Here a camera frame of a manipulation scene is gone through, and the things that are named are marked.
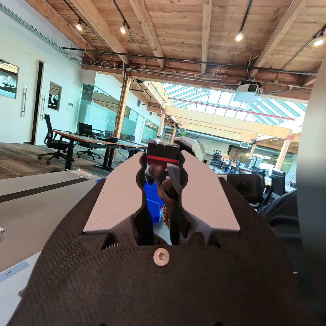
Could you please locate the large blue plastic bin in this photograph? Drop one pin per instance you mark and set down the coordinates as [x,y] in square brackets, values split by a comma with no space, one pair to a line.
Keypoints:
[152,203]

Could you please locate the logo wall window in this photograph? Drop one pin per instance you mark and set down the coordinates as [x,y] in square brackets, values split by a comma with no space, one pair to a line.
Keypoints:
[9,80]
[54,96]

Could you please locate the ceiling track spotlight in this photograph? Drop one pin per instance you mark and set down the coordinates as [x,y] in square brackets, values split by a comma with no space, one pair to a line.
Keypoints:
[79,26]
[318,42]
[239,37]
[123,29]

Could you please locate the wooden support column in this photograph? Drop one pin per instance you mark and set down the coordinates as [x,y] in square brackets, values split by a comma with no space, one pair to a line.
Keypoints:
[122,107]

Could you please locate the black office chair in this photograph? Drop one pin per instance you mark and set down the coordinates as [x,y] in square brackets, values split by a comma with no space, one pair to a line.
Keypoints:
[85,130]
[49,137]

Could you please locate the white ceiling projector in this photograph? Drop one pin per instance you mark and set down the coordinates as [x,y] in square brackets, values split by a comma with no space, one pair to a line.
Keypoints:
[248,89]

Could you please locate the row of black office chairs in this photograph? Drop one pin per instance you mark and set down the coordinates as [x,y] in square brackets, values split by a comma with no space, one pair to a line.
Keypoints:
[276,178]

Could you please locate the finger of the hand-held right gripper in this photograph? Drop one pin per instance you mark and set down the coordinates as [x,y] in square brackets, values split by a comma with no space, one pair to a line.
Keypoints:
[193,147]
[174,175]

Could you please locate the black toy brick block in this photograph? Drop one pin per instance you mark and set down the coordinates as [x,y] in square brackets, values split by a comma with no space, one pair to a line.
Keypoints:
[163,152]

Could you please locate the clear plastic bag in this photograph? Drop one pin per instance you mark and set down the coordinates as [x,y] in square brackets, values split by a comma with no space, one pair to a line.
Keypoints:
[84,173]

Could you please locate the brown office table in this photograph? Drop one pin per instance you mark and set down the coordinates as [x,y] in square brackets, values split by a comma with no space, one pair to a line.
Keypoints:
[76,136]

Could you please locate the step-page instruction booklet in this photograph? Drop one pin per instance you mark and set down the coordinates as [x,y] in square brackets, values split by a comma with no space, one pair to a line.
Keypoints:
[12,282]

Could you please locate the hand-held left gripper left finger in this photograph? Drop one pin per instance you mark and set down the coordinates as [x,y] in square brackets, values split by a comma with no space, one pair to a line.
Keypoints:
[114,203]

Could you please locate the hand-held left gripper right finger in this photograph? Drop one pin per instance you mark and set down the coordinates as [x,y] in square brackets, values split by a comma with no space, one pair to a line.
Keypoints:
[208,203]

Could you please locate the black laptop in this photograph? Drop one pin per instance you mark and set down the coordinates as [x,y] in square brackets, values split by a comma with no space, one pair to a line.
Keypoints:
[112,139]

